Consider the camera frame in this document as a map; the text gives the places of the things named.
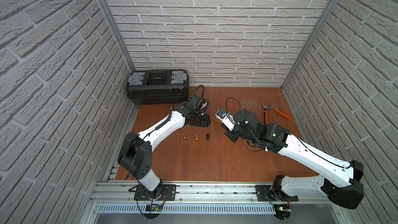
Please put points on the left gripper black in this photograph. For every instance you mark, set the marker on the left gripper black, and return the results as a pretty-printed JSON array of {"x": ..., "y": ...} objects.
[{"x": 200, "y": 120}]

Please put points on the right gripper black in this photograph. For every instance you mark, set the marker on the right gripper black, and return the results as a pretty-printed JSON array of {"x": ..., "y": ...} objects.
[{"x": 229, "y": 136}]

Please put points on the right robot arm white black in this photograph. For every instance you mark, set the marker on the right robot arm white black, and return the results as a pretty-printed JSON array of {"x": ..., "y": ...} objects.
[{"x": 337, "y": 180}]

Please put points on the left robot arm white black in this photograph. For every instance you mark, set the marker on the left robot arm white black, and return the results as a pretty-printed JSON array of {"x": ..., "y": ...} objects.
[{"x": 135, "y": 155}]

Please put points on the black plastic toolbox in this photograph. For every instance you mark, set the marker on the black plastic toolbox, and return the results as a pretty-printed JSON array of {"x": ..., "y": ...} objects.
[{"x": 163, "y": 86}]

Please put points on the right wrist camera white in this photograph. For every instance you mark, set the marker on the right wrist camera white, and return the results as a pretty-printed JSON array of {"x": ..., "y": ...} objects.
[{"x": 223, "y": 116}]

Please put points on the orange handled pliers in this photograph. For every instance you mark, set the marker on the orange handled pliers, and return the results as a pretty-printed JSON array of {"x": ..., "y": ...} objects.
[{"x": 269, "y": 107}]

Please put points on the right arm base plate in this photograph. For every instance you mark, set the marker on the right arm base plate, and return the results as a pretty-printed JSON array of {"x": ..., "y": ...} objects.
[{"x": 267, "y": 193}]

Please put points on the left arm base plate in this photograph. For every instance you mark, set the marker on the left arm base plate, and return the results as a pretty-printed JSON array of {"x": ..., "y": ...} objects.
[{"x": 162, "y": 192}]

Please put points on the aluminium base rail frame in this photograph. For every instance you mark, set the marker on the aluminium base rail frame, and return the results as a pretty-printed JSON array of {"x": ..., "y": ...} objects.
[{"x": 113, "y": 202}]

